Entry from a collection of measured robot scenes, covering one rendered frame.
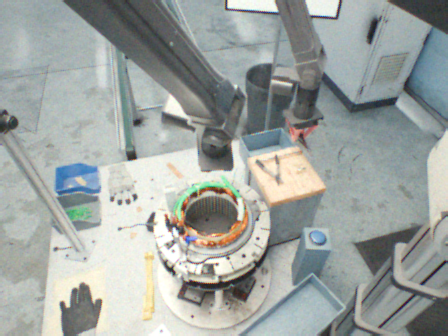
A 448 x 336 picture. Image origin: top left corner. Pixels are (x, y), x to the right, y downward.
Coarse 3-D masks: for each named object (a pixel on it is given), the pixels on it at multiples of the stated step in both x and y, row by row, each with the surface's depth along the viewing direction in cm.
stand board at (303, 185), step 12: (264, 156) 111; (300, 156) 111; (252, 168) 107; (288, 168) 107; (312, 168) 107; (264, 180) 103; (288, 180) 103; (300, 180) 103; (312, 180) 103; (264, 192) 101; (276, 192) 100; (288, 192) 100; (300, 192) 100; (312, 192) 101; (324, 192) 103; (276, 204) 99
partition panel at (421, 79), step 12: (432, 36) 267; (444, 36) 257; (432, 48) 270; (444, 48) 259; (420, 60) 284; (432, 60) 272; (444, 60) 261; (420, 72) 286; (432, 72) 274; (444, 72) 263; (408, 84) 302; (420, 84) 289; (432, 84) 277; (444, 84) 265; (420, 96) 291; (432, 96) 279; (444, 96) 268; (432, 108) 281; (444, 108) 270
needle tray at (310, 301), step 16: (304, 288) 84; (320, 288) 82; (288, 304) 81; (304, 304) 81; (320, 304) 81; (336, 304) 79; (256, 320) 75; (272, 320) 78; (288, 320) 78; (304, 320) 78; (320, 320) 78
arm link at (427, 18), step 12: (396, 0) 15; (408, 0) 15; (420, 0) 15; (432, 0) 14; (444, 0) 14; (408, 12) 16; (420, 12) 15; (432, 12) 15; (444, 12) 15; (432, 24) 16; (444, 24) 15
